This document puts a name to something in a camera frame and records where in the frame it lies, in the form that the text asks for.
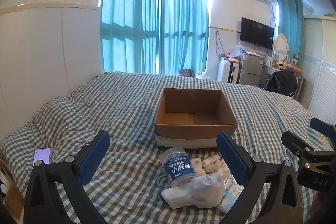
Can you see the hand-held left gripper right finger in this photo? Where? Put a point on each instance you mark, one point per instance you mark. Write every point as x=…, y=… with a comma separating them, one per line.
x=232, y=158

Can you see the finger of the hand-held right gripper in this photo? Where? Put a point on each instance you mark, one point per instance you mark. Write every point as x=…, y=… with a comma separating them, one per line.
x=295, y=142
x=324, y=128

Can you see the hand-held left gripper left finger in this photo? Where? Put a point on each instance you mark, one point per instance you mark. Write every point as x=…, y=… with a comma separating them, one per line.
x=94, y=158

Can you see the silver foil packet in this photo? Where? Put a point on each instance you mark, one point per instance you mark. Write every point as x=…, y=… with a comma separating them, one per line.
x=229, y=182

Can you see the white sheep figurine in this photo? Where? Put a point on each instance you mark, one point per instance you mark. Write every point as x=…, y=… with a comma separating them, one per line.
x=207, y=165

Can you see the light blue mask packet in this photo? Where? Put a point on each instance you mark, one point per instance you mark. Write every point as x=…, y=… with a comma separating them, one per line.
x=232, y=199

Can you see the white sock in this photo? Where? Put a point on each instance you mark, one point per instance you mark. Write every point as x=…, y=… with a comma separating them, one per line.
x=194, y=192

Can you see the clear plastic jar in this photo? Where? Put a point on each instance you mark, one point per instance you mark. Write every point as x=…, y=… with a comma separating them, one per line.
x=178, y=166

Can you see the brown cardboard box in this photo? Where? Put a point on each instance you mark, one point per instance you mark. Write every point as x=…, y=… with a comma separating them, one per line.
x=194, y=103

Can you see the smartphone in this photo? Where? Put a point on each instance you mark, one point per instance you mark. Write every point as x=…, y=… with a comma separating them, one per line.
x=42, y=157

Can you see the checked bed blanket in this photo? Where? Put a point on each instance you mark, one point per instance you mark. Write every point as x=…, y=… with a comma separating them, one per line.
x=118, y=108

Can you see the black jacket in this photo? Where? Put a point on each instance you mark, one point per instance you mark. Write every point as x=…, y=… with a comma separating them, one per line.
x=283, y=82

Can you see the white wardrobe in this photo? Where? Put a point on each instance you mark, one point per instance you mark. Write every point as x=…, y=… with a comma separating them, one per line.
x=320, y=61

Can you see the white dressing desk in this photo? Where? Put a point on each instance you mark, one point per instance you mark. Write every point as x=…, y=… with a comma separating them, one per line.
x=275, y=67

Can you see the silver small fridge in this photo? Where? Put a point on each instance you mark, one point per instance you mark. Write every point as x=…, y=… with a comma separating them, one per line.
x=250, y=69

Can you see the white suitcase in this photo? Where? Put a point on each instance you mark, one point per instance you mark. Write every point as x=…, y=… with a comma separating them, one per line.
x=223, y=70

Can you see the oval white mirror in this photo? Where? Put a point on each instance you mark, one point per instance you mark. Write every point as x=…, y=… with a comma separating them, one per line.
x=281, y=47

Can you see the dark patterned bag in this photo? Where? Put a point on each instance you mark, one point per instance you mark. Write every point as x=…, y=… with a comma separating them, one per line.
x=186, y=73

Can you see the clear plastic bag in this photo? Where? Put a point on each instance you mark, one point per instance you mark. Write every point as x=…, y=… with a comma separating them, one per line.
x=236, y=52

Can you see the narrow teal curtain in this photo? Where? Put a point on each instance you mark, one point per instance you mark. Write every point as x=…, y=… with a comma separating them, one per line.
x=288, y=22

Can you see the white headboard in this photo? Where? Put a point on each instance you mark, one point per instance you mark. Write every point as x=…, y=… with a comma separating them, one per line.
x=47, y=56

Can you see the wide teal curtain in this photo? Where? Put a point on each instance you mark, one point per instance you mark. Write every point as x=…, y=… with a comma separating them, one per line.
x=126, y=16

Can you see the black wall television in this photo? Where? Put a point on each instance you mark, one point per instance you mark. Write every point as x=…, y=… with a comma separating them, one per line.
x=256, y=32

